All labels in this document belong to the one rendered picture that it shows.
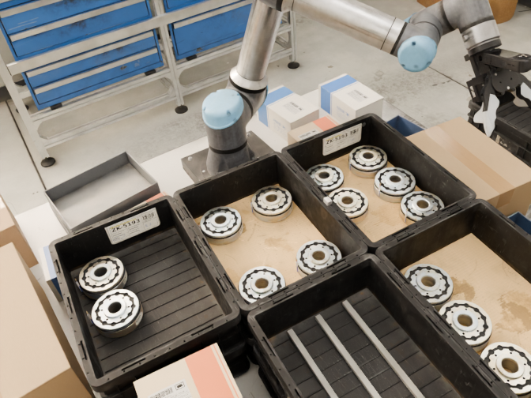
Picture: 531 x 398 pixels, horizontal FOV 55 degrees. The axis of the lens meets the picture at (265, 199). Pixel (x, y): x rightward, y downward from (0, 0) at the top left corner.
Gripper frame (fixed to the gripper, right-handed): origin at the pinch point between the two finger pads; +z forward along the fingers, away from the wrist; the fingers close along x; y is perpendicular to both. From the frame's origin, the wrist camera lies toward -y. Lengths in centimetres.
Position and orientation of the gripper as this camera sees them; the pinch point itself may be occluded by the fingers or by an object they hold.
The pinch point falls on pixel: (518, 127)
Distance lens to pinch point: 128.3
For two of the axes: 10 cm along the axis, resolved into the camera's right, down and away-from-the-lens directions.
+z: 3.3, 9.4, 0.2
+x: -9.1, 3.3, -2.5
